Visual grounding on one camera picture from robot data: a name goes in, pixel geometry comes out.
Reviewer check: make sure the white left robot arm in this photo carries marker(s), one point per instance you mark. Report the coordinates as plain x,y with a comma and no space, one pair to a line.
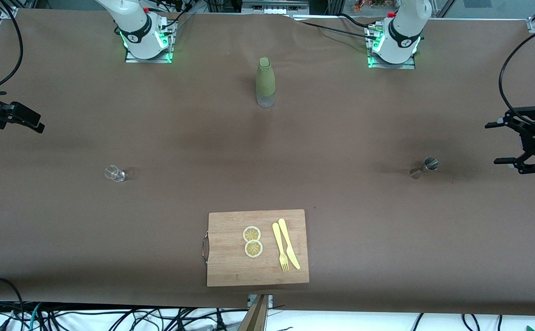
403,32

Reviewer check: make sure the wooden cutting board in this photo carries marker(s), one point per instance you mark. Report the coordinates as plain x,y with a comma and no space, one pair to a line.
230,266

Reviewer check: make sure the clear glass measuring beaker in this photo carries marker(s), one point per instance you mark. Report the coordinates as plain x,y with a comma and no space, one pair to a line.
114,174

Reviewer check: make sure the wooden post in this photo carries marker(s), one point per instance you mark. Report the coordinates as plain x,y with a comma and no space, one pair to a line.
256,317

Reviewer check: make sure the small metal bracket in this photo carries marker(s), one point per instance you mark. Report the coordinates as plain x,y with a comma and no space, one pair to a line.
270,299

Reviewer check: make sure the yellow plastic knife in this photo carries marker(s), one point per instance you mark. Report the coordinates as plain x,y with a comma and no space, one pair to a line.
288,241

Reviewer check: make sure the brown table cover mat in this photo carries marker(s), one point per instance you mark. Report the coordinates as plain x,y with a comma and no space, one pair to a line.
157,138

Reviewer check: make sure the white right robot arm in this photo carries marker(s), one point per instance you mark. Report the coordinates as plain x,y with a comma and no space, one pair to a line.
134,27

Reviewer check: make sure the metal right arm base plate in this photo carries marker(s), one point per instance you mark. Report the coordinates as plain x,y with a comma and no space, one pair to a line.
148,60

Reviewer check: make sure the lemon slice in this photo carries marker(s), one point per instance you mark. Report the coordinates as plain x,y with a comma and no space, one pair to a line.
252,234
253,249

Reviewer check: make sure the green bottle with clear base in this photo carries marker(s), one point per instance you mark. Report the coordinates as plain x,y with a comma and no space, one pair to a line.
265,78

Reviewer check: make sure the grey power strip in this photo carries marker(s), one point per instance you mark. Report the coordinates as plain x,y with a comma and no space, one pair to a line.
274,7

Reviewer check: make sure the steel double jigger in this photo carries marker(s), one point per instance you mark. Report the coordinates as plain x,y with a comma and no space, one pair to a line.
426,168

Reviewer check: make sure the yellow plastic fork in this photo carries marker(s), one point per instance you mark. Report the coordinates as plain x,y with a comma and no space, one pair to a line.
278,241

